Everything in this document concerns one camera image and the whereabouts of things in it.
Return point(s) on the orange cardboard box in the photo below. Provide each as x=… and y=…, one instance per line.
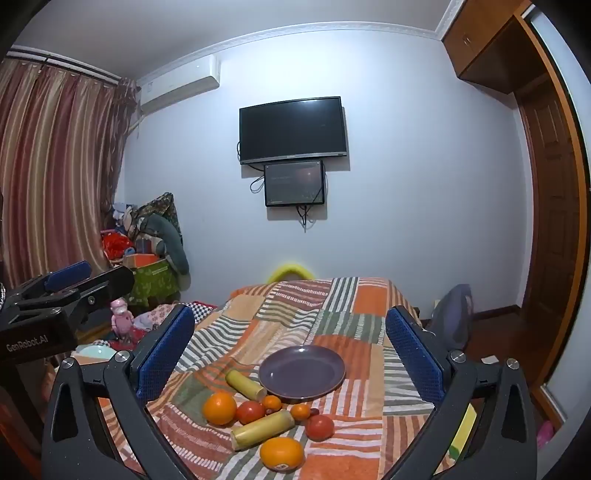
x=138, y=260

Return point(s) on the grey plush shark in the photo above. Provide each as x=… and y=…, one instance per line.
x=173, y=244

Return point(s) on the green storage box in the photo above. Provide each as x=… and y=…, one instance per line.
x=154, y=281

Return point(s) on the white paper scrap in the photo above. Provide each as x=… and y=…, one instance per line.
x=489, y=359

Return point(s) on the floral pillow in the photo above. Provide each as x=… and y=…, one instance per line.
x=154, y=316

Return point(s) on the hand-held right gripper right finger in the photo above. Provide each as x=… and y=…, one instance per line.
x=415, y=357

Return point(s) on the small black wall monitor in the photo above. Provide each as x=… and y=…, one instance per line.
x=294, y=183

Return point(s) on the small doll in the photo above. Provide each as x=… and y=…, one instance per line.
x=122, y=214

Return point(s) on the pink toy figure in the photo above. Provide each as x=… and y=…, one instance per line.
x=122, y=321

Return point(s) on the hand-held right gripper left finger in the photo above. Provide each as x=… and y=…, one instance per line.
x=166, y=355

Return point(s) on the patchwork striped blanket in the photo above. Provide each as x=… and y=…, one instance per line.
x=360, y=332

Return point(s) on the pink plastic item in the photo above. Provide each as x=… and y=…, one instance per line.
x=545, y=434

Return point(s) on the yellow round object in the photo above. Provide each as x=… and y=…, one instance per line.
x=292, y=270

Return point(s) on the small tangerine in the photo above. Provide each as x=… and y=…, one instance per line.
x=300, y=410
x=272, y=403

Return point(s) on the red plastic bag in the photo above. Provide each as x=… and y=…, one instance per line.
x=115, y=244

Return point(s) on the purple plate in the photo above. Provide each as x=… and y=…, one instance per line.
x=300, y=374

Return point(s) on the red tomato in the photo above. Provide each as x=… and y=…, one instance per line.
x=250, y=412
x=319, y=427

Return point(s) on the large orange with sticker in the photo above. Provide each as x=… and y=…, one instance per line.
x=281, y=452

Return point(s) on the white air conditioner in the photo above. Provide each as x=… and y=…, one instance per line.
x=178, y=85

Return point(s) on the yellow sugarcane piece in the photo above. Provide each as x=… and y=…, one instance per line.
x=244, y=384
x=261, y=431

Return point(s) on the wooden overhead cabinet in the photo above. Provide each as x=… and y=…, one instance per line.
x=485, y=44

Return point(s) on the yellow bed sheet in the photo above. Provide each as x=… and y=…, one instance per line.
x=466, y=429

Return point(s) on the checkered cloth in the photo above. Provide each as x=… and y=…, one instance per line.
x=203, y=310

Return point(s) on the striped red curtain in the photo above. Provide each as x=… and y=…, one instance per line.
x=55, y=175

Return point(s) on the wooden door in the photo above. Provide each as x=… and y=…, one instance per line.
x=551, y=230

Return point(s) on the black wall television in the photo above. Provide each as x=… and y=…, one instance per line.
x=293, y=130

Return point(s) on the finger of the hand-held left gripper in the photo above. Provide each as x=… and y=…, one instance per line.
x=108, y=284
x=69, y=276

